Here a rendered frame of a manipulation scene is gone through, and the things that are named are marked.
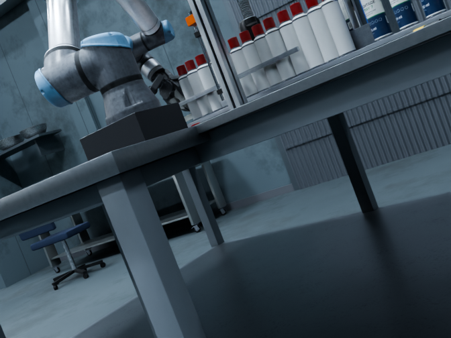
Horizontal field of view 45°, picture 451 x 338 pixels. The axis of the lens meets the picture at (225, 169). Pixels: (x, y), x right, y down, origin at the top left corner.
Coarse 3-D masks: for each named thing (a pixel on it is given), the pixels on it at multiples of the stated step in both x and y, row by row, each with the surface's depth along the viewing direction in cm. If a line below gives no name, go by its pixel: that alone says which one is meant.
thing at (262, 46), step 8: (256, 24) 172; (256, 32) 173; (256, 40) 172; (264, 40) 172; (256, 48) 174; (264, 48) 172; (264, 56) 172; (272, 64) 172; (272, 72) 172; (272, 80) 173; (280, 80) 172
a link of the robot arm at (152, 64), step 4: (148, 60) 204; (152, 60) 204; (156, 60) 206; (144, 64) 203; (148, 64) 203; (152, 64) 203; (156, 64) 203; (160, 64) 205; (144, 68) 203; (148, 68) 203; (152, 68) 203; (144, 72) 204; (148, 72) 203
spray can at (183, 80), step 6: (180, 66) 194; (180, 72) 195; (186, 72) 195; (180, 78) 194; (186, 78) 194; (180, 84) 196; (186, 84) 194; (186, 90) 194; (192, 90) 194; (186, 96) 195; (192, 96) 194; (192, 102) 194; (192, 108) 195; (198, 108) 194; (192, 114) 196; (198, 114) 195
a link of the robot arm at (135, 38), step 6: (126, 36) 194; (132, 36) 196; (138, 36) 194; (132, 42) 194; (138, 42) 194; (132, 48) 194; (138, 48) 195; (144, 48) 195; (138, 54) 197; (138, 60) 202
